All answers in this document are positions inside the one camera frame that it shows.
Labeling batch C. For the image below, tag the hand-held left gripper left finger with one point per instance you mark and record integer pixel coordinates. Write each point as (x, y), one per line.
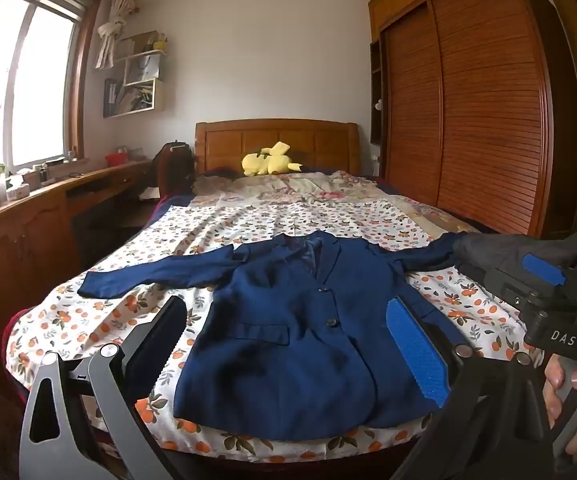
(161, 335)

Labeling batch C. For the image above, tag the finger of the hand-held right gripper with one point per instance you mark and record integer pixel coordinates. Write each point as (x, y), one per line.
(543, 269)
(503, 285)

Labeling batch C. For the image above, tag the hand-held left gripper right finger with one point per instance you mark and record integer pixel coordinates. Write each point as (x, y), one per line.
(413, 350)

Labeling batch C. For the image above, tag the navy blue suit jacket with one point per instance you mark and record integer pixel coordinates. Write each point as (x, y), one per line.
(278, 340)

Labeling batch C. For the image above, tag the folded grey clothes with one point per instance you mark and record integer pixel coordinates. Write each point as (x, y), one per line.
(493, 250)

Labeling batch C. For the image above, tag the bed with orange-print sheet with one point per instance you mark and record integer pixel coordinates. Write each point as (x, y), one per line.
(248, 220)

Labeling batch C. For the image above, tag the long wooden desk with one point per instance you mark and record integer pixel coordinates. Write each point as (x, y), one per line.
(28, 240)

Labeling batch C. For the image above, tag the black backpack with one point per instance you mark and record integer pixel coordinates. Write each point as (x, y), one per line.
(173, 170)

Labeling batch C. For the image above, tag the wooden slatted wardrobe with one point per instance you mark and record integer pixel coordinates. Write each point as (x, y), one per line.
(483, 110)

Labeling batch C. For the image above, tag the red bowl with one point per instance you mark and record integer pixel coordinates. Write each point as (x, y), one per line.
(116, 160)

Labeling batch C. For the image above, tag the floral quilt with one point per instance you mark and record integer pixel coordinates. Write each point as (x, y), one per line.
(278, 187)

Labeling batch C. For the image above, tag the wooden bed headboard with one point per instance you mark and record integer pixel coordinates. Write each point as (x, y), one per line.
(228, 145)

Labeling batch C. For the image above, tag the white tissue box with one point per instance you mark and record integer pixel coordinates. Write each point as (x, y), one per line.
(17, 192)

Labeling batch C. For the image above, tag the yellow plush toy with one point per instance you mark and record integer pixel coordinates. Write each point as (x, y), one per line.
(268, 162)

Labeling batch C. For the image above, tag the wood framed window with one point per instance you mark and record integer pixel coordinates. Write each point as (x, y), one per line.
(33, 85)

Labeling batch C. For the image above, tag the tied white curtain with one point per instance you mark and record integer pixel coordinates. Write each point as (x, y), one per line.
(113, 30)

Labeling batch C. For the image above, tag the white wall shelf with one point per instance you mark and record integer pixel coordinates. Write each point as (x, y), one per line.
(141, 80)

